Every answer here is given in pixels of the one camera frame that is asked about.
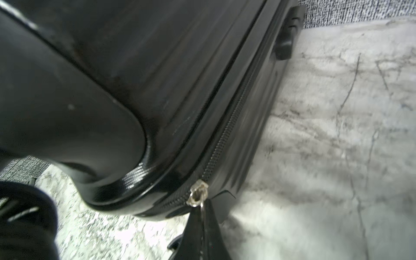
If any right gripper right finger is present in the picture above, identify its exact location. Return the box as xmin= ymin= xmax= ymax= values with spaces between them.
xmin=201 ymin=199 xmax=231 ymax=260

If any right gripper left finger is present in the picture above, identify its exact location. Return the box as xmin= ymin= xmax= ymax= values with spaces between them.
xmin=169 ymin=206 xmax=203 ymax=260

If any silver zipper slider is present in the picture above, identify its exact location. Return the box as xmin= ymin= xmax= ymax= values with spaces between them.
xmin=186 ymin=179 xmax=209 ymax=208

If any black hard-shell suitcase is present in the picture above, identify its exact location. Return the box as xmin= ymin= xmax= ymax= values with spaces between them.
xmin=1 ymin=1 xmax=306 ymax=219

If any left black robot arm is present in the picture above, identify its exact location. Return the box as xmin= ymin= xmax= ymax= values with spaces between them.
xmin=1 ymin=182 xmax=60 ymax=260

